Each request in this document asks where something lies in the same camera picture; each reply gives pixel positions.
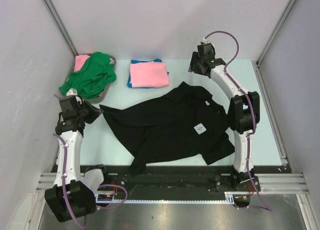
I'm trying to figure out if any aluminium frame post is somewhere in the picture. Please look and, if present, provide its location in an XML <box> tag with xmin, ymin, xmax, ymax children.
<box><xmin>42</xmin><ymin>0</ymin><xmax>79</xmax><ymax>56</ymax></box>
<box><xmin>256</xmin><ymin>0</ymin><xmax>304</xmax><ymax>66</ymax></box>

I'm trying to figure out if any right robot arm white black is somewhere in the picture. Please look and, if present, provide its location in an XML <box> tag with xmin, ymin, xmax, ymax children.
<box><xmin>188</xmin><ymin>41</ymin><xmax>260</xmax><ymax>191</ymax></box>

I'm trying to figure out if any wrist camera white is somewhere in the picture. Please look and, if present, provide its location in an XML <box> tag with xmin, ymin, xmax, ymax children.
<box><xmin>65</xmin><ymin>88</ymin><xmax>78</xmax><ymax>97</ymax></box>
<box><xmin>200</xmin><ymin>38</ymin><xmax>214</xmax><ymax>46</ymax></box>

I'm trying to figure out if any right aluminium frame post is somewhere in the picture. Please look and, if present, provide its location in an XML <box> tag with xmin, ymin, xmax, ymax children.
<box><xmin>256</xmin><ymin>0</ymin><xmax>304</xmax><ymax>66</ymax></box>

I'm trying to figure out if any grey slotted cable duct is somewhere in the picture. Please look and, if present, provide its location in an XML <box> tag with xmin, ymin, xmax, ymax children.
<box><xmin>96</xmin><ymin>191</ymin><xmax>253</xmax><ymax>205</ymax></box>

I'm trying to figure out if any green t shirt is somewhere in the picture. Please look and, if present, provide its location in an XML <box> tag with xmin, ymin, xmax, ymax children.
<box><xmin>58</xmin><ymin>51</ymin><xmax>118</xmax><ymax>100</ymax></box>

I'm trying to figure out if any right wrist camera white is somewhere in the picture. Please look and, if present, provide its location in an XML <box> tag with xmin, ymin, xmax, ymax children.
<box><xmin>200</xmin><ymin>38</ymin><xmax>214</xmax><ymax>46</ymax></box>

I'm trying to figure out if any black polo shirt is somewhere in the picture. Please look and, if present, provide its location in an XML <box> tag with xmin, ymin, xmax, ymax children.
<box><xmin>99</xmin><ymin>82</ymin><xmax>235</xmax><ymax>176</ymax></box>

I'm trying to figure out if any left aluminium frame post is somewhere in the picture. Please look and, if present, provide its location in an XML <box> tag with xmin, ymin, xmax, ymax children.
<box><xmin>42</xmin><ymin>0</ymin><xmax>79</xmax><ymax>56</ymax></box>

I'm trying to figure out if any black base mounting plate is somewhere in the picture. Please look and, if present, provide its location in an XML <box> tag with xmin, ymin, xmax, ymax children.
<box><xmin>102</xmin><ymin>166</ymin><xmax>276</xmax><ymax>202</ymax></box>

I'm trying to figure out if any grey laundry tray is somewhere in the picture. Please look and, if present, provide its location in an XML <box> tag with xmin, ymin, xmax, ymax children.
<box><xmin>65</xmin><ymin>53</ymin><xmax>117</xmax><ymax>104</ymax></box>

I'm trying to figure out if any folded blue t shirt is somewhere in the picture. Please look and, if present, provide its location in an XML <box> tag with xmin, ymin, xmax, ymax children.
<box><xmin>126</xmin><ymin>58</ymin><xmax>171</xmax><ymax>89</ymax></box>

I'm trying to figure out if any pink t shirt in tray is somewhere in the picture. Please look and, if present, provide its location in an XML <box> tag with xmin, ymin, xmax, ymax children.
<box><xmin>73</xmin><ymin>54</ymin><xmax>90</xmax><ymax>72</ymax></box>

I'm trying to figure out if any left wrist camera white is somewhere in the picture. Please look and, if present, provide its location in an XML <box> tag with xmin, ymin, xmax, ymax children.
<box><xmin>65</xmin><ymin>88</ymin><xmax>78</xmax><ymax>97</ymax></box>

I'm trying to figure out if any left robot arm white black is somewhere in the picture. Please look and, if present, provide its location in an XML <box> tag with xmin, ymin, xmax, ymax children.
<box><xmin>44</xmin><ymin>93</ymin><xmax>111</xmax><ymax>223</ymax></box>

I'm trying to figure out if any folded pink t shirt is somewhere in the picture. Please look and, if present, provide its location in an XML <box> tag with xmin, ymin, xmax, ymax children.
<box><xmin>129</xmin><ymin>61</ymin><xmax>171</xmax><ymax>89</ymax></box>

